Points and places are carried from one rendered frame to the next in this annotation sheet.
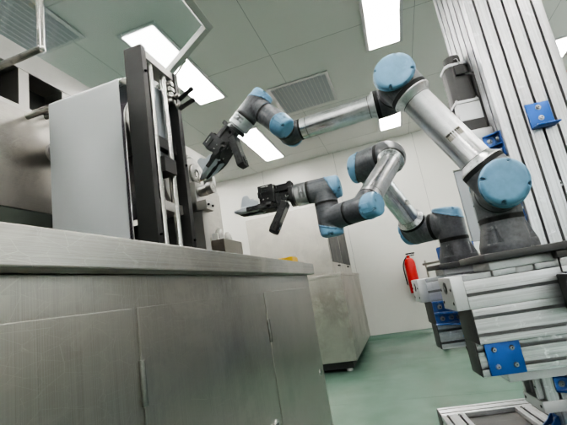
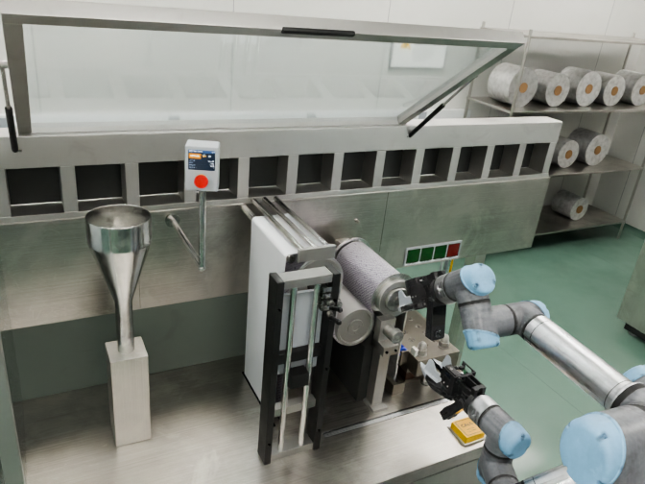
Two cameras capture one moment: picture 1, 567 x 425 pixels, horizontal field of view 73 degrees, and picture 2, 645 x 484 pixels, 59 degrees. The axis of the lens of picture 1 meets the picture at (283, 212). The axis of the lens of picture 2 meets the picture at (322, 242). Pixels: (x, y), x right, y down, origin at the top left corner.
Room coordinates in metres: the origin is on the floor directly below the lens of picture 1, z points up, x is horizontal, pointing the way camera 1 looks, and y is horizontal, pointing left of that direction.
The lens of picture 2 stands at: (0.09, -0.57, 2.06)
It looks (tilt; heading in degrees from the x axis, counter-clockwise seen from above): 25 degrees down; 46
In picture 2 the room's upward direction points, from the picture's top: 6 degrees clockwise
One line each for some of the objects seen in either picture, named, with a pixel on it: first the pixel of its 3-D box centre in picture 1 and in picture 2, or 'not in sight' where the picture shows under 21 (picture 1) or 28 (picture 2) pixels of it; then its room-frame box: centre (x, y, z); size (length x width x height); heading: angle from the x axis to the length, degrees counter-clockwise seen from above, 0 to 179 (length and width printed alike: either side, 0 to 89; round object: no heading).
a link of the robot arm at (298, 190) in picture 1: (300, 194); (482, 410); (1.21, -0.07, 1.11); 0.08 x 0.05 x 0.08; 165
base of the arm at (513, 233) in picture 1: (504, 233); not in sight; (1.09, -0.61, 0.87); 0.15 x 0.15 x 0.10
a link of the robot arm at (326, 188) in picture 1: (324, 190); (504, 432); (1.19, -0.14, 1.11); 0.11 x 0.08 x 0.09; 75
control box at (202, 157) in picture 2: not in sight; (202, 166); (0.72, 0.46, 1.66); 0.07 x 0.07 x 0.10; 54
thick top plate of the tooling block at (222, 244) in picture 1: (187, 257); (402, 329); (1.46, 0.40, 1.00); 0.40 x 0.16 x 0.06; 75
